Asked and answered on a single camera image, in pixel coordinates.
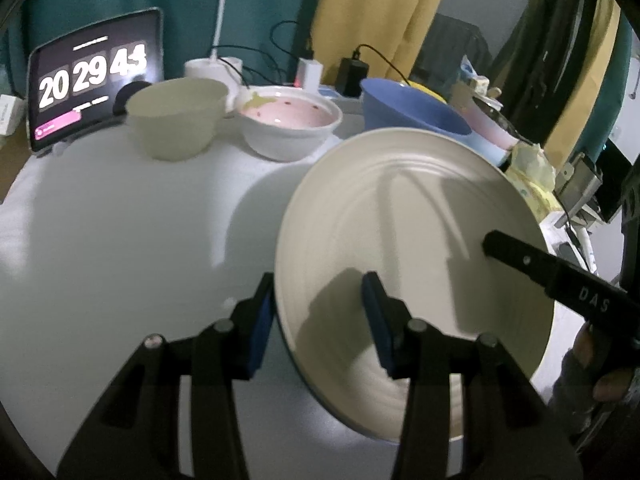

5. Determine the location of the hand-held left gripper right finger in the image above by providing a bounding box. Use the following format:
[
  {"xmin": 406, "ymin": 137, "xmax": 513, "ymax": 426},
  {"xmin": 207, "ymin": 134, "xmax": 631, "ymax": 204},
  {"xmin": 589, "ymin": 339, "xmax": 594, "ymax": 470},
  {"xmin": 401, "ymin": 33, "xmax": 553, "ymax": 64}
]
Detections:
[{"xmin": 361, "ymin": 271, "xmax": 583, "ymax": 480}]

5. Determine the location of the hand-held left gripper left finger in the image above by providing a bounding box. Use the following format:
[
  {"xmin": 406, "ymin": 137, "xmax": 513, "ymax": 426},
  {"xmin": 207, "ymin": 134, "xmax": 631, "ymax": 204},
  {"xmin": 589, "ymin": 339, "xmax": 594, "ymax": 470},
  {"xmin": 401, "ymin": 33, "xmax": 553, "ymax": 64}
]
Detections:
[{"xmin": 56, "ymin": 272, "xmax": 276, "ymax": 480}]

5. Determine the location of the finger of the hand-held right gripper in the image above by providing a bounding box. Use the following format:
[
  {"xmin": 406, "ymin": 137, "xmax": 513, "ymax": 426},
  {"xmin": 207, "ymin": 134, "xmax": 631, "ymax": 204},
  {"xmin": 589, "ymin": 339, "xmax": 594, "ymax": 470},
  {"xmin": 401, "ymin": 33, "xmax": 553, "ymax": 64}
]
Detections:
[{"xmin": 482, "ymin": 230, "xmax": 553, "ymax": 298}]

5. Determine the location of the cream plate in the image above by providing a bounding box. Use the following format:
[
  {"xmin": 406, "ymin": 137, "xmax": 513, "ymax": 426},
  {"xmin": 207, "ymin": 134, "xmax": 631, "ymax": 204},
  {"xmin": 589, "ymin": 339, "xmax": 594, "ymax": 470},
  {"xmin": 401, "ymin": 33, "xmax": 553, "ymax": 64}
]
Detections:
[{"xmin": 274, "ymin": 129, "xmax": 556, "ymax": 443}]

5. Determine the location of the cream bowl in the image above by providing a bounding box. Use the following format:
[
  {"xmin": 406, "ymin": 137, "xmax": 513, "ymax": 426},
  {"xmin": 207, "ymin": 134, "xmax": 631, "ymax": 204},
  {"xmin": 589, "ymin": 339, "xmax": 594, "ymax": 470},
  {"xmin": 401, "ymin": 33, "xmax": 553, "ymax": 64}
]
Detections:
[{"xmin": 125, "ymin": 77, "xmax": 230, "ymax": 162}]

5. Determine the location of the person's right hand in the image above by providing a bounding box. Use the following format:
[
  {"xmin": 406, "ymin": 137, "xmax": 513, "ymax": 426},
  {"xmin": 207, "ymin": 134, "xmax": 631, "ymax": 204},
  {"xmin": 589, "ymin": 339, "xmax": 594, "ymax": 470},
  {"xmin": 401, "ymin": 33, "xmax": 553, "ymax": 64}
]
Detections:
[{"xmin": 547, "ymin": 325, "xmax": 640, "ymax": 441}]

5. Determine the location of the yellow tissue pack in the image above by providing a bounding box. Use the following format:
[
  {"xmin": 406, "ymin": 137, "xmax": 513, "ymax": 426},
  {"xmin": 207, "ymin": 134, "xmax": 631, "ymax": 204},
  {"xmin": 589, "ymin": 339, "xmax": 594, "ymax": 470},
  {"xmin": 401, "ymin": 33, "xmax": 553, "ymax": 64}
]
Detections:
[{"xmin": 505, "ymin": 142, "xmax": 563, "ymax": 221}]

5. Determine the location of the light blue bowl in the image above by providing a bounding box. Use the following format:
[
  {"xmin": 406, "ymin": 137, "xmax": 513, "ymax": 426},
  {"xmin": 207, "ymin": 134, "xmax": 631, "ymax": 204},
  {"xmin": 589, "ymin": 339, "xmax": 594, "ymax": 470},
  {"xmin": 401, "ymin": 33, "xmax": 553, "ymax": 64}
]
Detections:
[{"xmin": 472, "ymin": 135, "xmax": 512, "ymax": 168}]

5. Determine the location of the pale pink bowl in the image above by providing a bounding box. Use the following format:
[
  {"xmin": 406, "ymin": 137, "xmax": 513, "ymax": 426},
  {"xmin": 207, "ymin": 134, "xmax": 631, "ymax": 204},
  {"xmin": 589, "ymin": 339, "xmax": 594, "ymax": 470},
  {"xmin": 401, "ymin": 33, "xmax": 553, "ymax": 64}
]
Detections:
[{"xmin": 470, "ymin": 105, "xmax": 521, "ymax": 151}]

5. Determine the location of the white slotted basket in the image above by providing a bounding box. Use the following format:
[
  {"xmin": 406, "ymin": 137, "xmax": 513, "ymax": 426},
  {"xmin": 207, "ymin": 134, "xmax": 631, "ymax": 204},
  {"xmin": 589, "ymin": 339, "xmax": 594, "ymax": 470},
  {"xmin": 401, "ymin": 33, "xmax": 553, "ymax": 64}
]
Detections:
[{"xmin": 450, "ymin": 77, "xmax": 503, "ymax": 111}]

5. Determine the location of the yellow curtain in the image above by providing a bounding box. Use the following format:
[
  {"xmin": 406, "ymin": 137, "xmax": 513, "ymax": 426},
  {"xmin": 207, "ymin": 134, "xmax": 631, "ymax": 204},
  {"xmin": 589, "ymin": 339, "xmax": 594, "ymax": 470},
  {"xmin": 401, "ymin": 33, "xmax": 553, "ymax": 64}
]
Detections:
[
  {"xmin": 545, "ymin": 0, "xmax": 621, "ymax": 156},
  {"xmin": 310, "ymin": 0, "xmax": 458, "ymax": 86}
]

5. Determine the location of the large blue bowl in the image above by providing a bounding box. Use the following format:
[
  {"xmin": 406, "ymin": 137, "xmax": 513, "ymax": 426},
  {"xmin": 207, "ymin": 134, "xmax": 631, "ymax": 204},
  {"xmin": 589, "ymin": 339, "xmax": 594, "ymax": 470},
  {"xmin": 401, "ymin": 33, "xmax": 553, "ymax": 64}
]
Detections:
[{"xmin": 360, "ymin": 78, "xmax": 473, "ymax": 143}]

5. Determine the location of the pink strawberry bowl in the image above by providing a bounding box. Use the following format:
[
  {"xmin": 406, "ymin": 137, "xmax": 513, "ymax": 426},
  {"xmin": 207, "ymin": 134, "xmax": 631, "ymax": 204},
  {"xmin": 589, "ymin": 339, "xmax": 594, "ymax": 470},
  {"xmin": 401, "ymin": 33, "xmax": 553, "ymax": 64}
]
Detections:
[{"xmin": 235, "ymin": 86, "xmax": 344, "ymax": 162}]

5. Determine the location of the black charger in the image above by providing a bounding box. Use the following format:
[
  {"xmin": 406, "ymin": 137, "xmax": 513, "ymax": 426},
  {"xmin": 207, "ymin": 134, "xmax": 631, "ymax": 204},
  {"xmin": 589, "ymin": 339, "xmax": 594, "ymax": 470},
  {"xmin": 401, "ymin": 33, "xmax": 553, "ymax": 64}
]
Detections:
[{"xmin": 336, "ymin": 57, "xmax": 371, "ymax": 98}]

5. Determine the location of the white charger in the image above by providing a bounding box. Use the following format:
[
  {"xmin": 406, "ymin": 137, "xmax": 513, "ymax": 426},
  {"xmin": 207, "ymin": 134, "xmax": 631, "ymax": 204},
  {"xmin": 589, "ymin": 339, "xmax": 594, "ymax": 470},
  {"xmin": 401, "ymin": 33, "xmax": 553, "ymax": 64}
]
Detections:
[{"xmin": 297, "ymin": 57, "xmax": 323, "ymax": 93}]

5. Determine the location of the glass sliding door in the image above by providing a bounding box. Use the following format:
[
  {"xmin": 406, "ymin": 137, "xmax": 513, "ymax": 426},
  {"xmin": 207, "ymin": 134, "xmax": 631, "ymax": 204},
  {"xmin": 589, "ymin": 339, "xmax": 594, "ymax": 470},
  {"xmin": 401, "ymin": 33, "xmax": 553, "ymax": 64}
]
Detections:
[{"xmin": 440, "ymin": 0, "xmax": 601, "ymax": 126}]

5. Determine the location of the white desk lamp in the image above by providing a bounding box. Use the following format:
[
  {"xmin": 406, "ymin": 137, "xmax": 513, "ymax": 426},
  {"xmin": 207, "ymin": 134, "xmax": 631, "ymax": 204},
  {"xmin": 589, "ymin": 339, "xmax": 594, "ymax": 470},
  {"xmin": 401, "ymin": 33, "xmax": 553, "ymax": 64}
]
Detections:
[{"xmin": 184, "ymin": 0, "xmax": 244, "ymax": 111}]

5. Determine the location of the tablet with clock display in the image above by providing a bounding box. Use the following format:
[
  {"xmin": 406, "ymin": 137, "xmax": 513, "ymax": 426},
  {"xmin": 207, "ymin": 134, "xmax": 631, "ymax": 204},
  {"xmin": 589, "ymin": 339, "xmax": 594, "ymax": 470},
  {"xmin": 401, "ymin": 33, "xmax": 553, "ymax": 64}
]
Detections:
[{"xmin": 27, "ymin": 7, "xmax": 165, "ymax": 153}]

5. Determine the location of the small white box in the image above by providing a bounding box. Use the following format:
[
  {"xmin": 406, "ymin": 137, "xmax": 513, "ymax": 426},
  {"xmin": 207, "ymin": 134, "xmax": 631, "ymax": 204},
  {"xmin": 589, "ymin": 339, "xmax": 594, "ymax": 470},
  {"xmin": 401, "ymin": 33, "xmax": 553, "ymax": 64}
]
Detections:
[{"xmin": 0, "ymin": 94, "xmax": 26, "ymax": 137}]

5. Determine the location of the black charger cable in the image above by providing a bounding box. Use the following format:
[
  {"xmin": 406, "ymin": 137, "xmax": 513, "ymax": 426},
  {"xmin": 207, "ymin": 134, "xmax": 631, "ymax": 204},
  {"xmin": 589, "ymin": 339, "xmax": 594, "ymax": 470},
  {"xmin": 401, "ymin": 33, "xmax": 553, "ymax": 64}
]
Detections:
[{"xmin": 352, "ymin": 44, "xmax": 416, "ymax": 86}]

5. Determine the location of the looped black cable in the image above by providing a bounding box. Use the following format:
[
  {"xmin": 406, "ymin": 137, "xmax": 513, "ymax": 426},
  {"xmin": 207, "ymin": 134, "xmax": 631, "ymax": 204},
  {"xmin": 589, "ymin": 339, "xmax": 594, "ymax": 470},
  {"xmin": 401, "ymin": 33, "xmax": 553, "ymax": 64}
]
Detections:
[{"xmin": 215, "ymin": 20, "xmax": 313, "ymax": 86}]

